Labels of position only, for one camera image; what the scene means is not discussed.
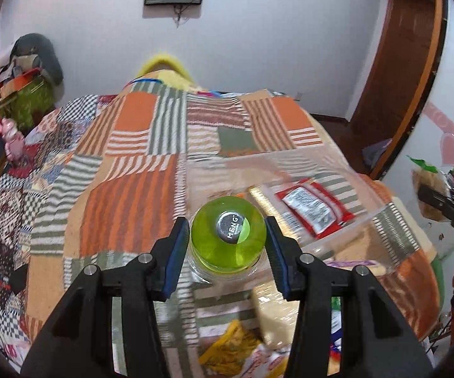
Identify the pale cake block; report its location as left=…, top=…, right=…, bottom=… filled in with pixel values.
left=252, top=282, right=300, bottom=350

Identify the green lid clear jar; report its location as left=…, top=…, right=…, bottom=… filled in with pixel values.
left=187, top=195, right=267, bottom=284

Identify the clear plastic storage box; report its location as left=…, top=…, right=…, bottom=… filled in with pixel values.
left=181, top=146, right=419, bottom=282

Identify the red white snack packet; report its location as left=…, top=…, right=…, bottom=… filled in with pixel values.
left=276, top=178, right=355, bottom=239

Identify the brown wooden door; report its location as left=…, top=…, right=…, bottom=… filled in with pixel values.
left=352, top=0, right=444, bottom=178

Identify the yellow noodle snack bag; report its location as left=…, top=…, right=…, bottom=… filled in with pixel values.
left=199, top=320, right=262, bottom=377

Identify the patchwork striped bed quilt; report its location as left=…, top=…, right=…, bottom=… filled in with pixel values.
left=0, top=78, right=440, bottom=371

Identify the pink plush toy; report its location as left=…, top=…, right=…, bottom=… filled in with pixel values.
left=0, top=118, right=24, bottom=162

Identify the green bag clutter pile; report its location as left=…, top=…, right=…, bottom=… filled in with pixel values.
left=0, top=33, right=64, bottom=133

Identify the yellow pillow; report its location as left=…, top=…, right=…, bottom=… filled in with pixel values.
left=137, top=53, right=198, bottom=90

